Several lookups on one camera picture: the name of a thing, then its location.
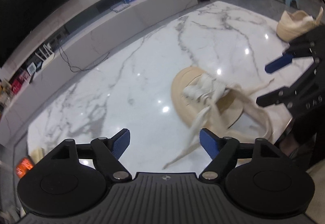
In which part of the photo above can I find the person's cream fleece garment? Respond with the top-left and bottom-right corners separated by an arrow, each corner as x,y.
303,160 -> 325,224

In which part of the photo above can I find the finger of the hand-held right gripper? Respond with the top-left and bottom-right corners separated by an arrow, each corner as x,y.
256,66 -> 320,113
264,32 -> 320,74

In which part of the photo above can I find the black flat television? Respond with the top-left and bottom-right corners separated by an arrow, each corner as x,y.
0,0 -> 78,68

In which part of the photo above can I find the white router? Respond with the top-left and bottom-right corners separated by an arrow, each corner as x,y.
34,42 -> 56,65

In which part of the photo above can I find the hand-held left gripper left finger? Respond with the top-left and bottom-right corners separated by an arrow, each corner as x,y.
44,128 -> 131,181

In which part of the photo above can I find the white shoelace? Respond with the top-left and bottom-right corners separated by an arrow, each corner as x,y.
162,73 -> 276,170

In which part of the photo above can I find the yellow folded cloth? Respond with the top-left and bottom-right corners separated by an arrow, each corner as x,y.
29,147 -> 47,163

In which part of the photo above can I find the white flat tray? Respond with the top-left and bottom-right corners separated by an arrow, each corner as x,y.
112,3 -> 130,13

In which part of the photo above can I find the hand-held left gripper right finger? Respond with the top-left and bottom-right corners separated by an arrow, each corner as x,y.
199,128 -> 287,181

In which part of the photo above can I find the black cable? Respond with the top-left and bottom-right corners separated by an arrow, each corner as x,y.
57,40 -> 110,73

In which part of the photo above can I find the long white marble cabinet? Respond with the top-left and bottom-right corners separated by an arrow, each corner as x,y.
0,0 -> 198,143

